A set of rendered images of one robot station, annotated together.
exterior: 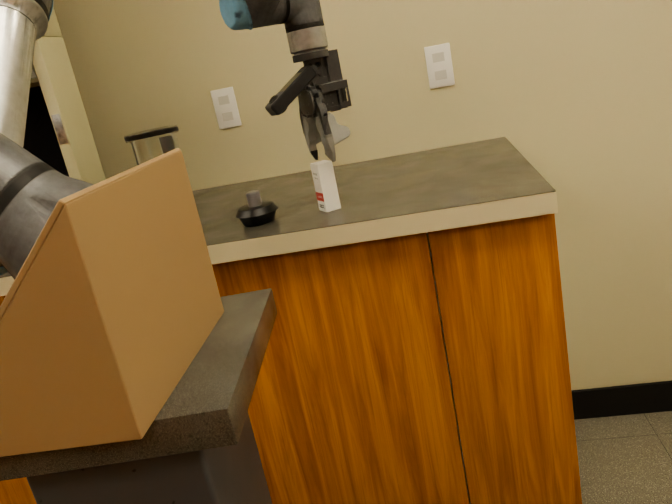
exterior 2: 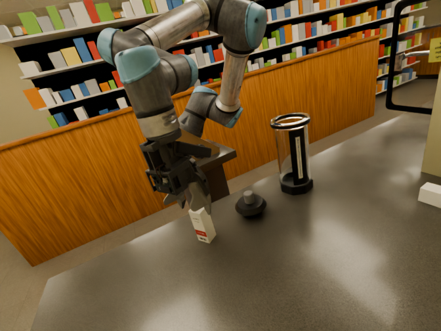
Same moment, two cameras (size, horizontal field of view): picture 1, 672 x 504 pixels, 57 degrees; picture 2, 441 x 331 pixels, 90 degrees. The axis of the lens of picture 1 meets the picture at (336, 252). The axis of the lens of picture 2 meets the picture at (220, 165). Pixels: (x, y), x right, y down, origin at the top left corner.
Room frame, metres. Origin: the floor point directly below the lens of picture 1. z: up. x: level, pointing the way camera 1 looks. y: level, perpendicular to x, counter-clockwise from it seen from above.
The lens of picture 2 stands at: (1.70, -0.16, 1.36)
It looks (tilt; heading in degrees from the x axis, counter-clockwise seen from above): 25 degrees down; 151
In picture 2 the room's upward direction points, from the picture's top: 14 degrees counter-clockwise
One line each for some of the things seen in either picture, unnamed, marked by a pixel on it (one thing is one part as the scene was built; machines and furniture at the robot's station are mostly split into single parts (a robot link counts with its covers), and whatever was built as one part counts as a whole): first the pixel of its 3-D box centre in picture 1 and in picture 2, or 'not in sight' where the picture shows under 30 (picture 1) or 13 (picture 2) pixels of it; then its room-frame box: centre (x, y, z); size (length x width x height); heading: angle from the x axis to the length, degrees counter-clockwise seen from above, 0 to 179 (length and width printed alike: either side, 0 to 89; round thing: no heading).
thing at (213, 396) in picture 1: (128, 372); (195, 157); (0.69, 0.27, 0.92); 0.32 x 0.32 x 0.04; 85
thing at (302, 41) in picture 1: (307, 42); (160, 123); (1.27, -0.03, 1.27); 0.08 x 0.08 x 0.05
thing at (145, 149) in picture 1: (164, 181); (293, 153); (1.29, 0.32, 1.06); 0.11 x 0.11 x 0.21
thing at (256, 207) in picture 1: (255, 206); (249, 201); (1.27, 0.14, 0.97); 0.09 x 0.09 x 0.07
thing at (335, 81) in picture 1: (319, 83); (170, 161); (1.27, -0.03, 1.19); 0.09 x 0.08 x 0.12; 113
